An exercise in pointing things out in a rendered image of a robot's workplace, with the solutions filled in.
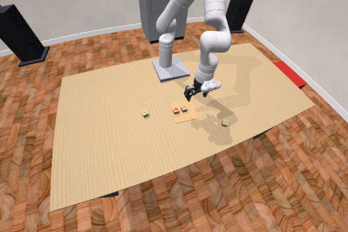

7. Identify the tan square mat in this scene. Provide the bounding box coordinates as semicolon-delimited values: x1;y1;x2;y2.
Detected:
169;99;199;124

